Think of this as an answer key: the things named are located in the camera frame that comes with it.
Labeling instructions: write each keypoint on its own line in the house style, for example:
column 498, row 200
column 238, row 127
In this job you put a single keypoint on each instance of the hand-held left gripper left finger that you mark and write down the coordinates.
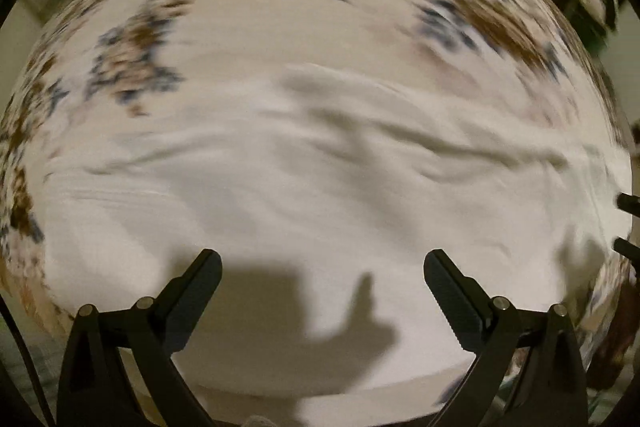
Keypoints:
column 192, row 302

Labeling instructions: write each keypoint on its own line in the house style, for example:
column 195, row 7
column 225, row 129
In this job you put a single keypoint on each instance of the white pants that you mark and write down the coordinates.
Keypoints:
column 310, row 207

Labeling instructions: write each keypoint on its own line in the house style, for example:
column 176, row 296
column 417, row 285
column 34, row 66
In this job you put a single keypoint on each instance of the floral bed sheet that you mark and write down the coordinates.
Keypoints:
column 250, row 22

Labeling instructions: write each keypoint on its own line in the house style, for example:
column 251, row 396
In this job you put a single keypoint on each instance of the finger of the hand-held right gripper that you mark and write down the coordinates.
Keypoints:
column 629, row 248
column 630, row 202

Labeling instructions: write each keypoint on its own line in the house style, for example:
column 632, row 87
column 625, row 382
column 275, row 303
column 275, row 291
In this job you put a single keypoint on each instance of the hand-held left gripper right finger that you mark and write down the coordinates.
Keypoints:
column 452, row 302

